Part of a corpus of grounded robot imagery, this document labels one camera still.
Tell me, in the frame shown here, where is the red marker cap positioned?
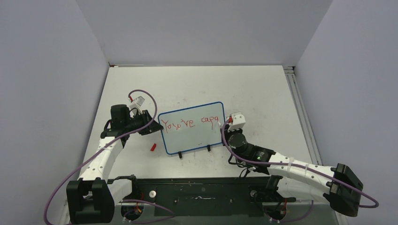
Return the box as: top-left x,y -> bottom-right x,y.
150,143 -> 157,151

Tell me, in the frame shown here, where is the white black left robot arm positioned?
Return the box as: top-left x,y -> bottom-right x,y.
66,105 -> 164,225

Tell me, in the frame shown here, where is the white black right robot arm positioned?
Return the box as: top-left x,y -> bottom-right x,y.
220,122 -> 363,217

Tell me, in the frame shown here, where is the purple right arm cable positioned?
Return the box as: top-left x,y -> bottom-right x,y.
221,119 -> 380,224

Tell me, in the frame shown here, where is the aluminium right side rail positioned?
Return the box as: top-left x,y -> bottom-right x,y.
283,66 -> 323,165

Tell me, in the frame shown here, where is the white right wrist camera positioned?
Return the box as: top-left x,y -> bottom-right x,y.
228,112 -> 246,132

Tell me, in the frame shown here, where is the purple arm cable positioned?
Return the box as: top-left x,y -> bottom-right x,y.
43,90 -> 176,225
221,119 -> 380,224

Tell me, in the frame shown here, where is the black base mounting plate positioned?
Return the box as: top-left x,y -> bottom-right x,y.
122,176 -> 296,217

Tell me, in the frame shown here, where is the blue-framed whiteboard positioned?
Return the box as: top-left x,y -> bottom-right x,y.
158,101 -> 225,155

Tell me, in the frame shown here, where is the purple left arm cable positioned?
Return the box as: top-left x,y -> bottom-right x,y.
43,90 -> 176,225

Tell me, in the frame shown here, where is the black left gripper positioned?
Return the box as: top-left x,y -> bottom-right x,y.
124,110 -> 163,135

